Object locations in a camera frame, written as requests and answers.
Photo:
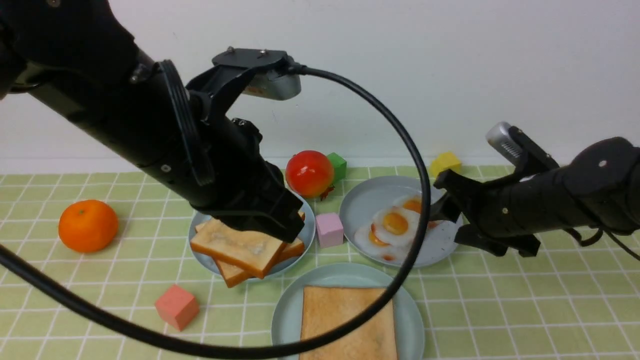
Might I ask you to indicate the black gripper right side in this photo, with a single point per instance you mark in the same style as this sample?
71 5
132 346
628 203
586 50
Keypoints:
494 226

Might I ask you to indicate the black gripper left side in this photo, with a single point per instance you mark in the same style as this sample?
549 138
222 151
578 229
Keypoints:
247 192

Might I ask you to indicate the fried egg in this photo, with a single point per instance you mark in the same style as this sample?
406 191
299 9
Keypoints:
384 247
412 202
378 227

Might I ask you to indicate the red tomato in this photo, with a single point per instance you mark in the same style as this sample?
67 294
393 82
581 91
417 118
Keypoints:
310 174

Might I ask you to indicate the yellow cube block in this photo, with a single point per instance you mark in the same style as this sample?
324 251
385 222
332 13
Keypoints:
443 162

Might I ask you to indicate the blue plate with toast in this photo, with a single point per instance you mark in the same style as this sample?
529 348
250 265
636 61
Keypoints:
306 236

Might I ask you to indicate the pink cube block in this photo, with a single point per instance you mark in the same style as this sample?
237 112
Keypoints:
330 230

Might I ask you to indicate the green cube block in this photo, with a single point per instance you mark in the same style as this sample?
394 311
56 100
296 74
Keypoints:
339 165

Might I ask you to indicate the grey plate with eggs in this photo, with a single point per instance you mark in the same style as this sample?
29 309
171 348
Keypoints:
367 198

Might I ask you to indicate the salmon red cube block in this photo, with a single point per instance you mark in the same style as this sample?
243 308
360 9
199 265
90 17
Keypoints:
177 307

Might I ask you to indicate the light teal front plate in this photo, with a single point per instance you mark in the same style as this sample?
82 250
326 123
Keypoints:
288 314

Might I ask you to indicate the green checked tablecloth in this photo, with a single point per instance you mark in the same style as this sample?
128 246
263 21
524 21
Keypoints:
567 303

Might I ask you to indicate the orange mandarin fruit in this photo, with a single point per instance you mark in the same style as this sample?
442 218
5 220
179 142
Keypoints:
88 226

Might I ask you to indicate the wrist camera right side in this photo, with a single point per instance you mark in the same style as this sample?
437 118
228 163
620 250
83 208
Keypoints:
520 150

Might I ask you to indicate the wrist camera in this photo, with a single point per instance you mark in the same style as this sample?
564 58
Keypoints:
261 73
520 150

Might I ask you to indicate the wrist camera left side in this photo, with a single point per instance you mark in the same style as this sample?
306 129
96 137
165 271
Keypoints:
261 73

